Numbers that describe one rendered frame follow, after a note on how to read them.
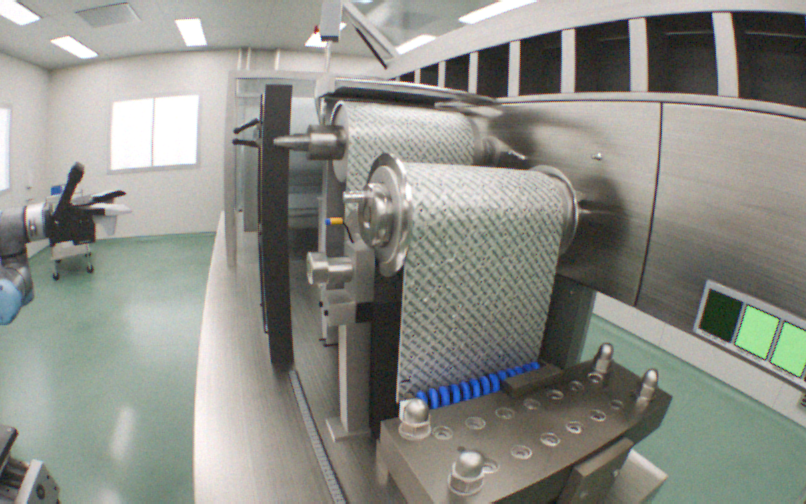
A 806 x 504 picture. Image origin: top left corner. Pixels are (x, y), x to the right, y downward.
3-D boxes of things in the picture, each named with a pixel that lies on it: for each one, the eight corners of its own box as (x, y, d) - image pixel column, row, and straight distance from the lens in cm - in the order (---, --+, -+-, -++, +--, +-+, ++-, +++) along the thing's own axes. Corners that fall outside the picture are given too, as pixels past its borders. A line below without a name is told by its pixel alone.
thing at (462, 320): (395, 401, 52) (404, 264, 43) (533, 365, 63) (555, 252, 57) (397, 403, 51) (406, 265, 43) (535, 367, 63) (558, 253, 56)
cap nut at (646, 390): (629, 392, 61) (639, 366, 59) (642, 385, 64) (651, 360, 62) (647, 404, 60) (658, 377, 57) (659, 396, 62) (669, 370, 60)
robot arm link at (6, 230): (-4, 249, 95) (-9, 209, 94) (34, 242, 93) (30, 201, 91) (-12, 259, 88) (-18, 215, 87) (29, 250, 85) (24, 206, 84)
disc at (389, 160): (361, 257, 55) (365, 150, 53) (364, 256, 56) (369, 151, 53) (404, 294, 42) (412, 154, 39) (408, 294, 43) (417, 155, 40)
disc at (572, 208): (506, 247, 68) (515, 161, 66) (508, 247, 68) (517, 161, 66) (567, 274, 58) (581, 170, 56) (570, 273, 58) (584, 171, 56)
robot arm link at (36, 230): (30, 200, 91) (24, 211, 83) (47, 197, 90) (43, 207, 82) (34, 235, 93) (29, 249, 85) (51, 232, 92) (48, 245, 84)
